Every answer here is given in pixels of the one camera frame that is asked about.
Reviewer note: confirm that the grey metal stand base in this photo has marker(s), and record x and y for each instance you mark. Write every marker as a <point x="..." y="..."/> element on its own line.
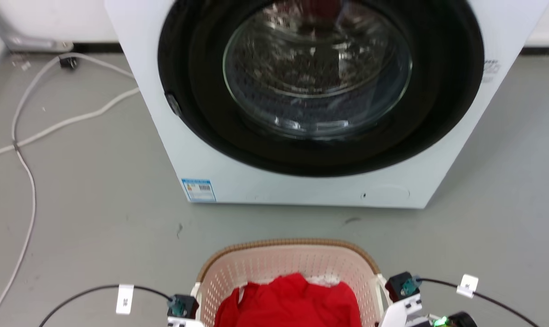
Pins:
<point x="33" y="42"/>

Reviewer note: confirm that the blue energy label sticker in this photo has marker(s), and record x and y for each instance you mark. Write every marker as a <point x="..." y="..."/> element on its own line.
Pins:
<point x="199" y="190"/>

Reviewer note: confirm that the white garment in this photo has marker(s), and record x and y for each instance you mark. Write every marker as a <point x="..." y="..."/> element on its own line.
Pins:
<point x="324" y="279"/>

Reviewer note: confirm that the beige plastic laundry basket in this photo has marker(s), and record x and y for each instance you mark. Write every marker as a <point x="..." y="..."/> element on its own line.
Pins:
<point x="274" y="261"/>

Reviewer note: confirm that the black round washer door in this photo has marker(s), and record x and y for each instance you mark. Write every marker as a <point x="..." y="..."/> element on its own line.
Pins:
<point x="220" y="131"/>

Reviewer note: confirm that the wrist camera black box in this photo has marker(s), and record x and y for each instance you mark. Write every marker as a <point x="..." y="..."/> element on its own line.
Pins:
<point x="399" y="285"/>
<point x="183" y="305"/>

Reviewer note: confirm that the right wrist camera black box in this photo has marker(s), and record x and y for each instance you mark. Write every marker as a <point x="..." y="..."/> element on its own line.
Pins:
<point x="399" y="285"/>

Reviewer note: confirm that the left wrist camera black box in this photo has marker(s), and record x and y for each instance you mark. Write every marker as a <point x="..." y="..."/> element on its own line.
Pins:
<point x="183" y="305"/>

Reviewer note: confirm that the red garment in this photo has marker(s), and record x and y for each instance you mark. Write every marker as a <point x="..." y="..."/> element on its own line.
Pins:
<point x="292" y="302"/>

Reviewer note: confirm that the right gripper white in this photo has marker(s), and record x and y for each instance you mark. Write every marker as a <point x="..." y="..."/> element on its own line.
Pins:
<point x="404" y="313"/>

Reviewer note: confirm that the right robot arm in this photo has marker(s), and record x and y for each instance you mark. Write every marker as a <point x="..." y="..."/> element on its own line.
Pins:
<point x="463" y="319"/>

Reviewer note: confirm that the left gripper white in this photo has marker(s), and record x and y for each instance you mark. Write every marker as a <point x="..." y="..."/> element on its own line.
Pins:
<point x="183" y="323"/>

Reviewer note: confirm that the white front-load washing machine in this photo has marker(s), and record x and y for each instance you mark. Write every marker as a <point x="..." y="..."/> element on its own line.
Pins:
<point x="301" y="188"/>

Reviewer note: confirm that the small black plug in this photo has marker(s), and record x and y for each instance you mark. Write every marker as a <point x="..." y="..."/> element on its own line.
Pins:
<point x="68" y="62"/>

